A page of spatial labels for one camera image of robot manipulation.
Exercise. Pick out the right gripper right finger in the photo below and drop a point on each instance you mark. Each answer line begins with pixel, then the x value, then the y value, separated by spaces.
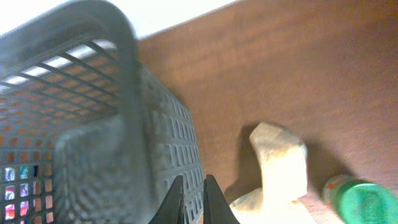
pixel 216 209

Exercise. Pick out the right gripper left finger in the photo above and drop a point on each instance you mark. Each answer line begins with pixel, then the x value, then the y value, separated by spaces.
pixel 172 209

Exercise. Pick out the grey plastic shopping basket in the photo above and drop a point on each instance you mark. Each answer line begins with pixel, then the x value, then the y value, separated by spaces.
pixel 109 137

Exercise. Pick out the white tissue multipack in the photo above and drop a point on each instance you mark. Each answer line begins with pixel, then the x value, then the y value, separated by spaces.
pixel 21 194

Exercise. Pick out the beige paper flour bag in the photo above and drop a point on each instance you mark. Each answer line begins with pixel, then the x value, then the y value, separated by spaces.
pixel 282 158

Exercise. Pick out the green lidded spice jar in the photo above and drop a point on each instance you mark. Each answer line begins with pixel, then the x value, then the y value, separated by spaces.
pixel 359 201

